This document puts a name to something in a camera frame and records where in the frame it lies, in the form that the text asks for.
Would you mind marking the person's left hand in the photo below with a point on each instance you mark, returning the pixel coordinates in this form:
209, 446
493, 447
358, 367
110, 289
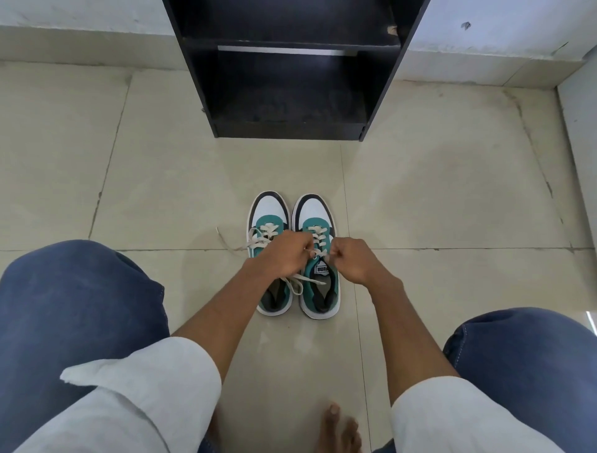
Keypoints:
280, 256

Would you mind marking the person's right hand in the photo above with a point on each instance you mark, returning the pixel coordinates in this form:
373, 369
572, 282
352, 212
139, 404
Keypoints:
361, 263

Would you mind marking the person's left fingers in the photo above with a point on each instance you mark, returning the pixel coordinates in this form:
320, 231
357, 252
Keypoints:
305, 247

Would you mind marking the person's right fingers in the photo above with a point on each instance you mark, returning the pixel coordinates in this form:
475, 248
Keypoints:
336, 254

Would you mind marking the white shoelace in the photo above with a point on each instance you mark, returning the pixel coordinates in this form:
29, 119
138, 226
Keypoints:
266, 229
319, 239

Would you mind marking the person's right forearm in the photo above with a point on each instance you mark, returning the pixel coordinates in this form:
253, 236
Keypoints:
405, 336

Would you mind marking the person's left forearm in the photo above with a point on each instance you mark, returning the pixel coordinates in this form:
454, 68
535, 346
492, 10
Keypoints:
219, 317

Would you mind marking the teal white sneaker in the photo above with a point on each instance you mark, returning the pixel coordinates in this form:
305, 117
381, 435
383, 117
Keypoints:
313, 207
268, 205

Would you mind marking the black wooden shoe rack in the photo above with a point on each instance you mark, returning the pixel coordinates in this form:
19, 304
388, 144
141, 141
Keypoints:
289, 98

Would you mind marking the person's bare right foot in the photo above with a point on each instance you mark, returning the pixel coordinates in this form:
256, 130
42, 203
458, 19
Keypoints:
340, 431

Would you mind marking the white right shirt sleeve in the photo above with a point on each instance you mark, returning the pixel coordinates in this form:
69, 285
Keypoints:
466, 420

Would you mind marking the white shirt sleeve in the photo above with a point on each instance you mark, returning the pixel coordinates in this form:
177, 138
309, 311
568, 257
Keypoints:
140, 401
466, 420

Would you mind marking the person's right leg blue jeans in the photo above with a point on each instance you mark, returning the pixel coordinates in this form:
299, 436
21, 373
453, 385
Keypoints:
536, 354

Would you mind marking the person's leg blue jeans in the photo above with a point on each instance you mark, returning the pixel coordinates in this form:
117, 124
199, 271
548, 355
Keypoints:
536, 354
65, 303

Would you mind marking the white left shirt sleeve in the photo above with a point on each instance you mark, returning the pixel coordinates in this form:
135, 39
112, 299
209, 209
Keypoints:
140, 401

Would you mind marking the person's left leg blue jeans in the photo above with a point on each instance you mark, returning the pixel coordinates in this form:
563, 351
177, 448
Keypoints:
65, 303

